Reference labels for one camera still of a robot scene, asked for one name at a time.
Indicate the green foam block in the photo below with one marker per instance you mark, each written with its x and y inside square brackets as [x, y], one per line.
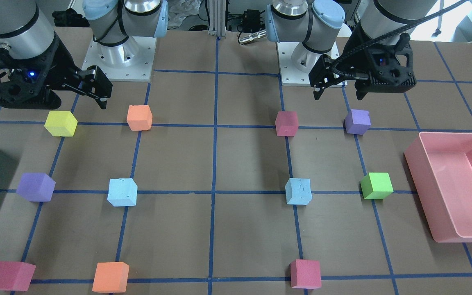
[376, 186]

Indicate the orange foam block bottom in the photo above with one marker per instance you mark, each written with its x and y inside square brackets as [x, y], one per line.
[111, 277]

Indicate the orange foam block upper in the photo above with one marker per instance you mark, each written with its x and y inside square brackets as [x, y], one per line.
[139, 118]

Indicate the crimson foam block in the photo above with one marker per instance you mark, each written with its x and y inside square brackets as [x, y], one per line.
[305, 274]
[16, 275]
[286, 123]

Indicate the orange foam block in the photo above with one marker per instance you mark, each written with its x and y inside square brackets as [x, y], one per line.
[111, 277]
[139, 118]

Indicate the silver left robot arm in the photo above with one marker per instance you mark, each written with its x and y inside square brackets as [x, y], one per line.
[316, 24]

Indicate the crimson foam block upper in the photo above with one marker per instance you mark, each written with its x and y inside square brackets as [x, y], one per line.
[286, 123]

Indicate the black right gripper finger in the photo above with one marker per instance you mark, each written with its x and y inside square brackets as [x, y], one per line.
[91, 82]

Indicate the silver metal connector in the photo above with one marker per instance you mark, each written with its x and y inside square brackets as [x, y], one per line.
[252, 37]

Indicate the black power adapter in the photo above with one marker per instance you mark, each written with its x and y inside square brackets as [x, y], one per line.
[251, 18]

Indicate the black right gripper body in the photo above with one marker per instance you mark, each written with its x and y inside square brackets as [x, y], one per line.
[58, 65]

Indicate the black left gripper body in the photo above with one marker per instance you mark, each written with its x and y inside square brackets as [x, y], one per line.
[351, 52]

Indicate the light blue block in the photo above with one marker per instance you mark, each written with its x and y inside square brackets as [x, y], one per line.
[298, 191]
[122, 192]

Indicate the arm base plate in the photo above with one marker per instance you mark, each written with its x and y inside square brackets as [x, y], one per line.
[141, 61]
[295, 63]

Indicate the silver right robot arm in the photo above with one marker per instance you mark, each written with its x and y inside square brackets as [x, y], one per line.
[26, 32]

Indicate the crimson foam block bottom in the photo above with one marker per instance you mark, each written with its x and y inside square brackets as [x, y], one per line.
[16, 275]
[305, 274]

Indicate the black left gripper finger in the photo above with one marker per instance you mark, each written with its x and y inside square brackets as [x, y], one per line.
[361, 93]
[325, 74]

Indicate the purple foam block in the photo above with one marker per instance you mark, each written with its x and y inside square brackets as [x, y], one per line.
[357, 122]
[36, 187]

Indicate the pink plastic bin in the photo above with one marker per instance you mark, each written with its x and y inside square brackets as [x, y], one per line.
[441, 168]

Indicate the aluminium frame post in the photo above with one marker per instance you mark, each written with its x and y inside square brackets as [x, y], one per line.
[217, 16]

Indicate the yellow foam block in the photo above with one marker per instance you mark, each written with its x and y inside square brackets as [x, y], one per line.
[61, 123]

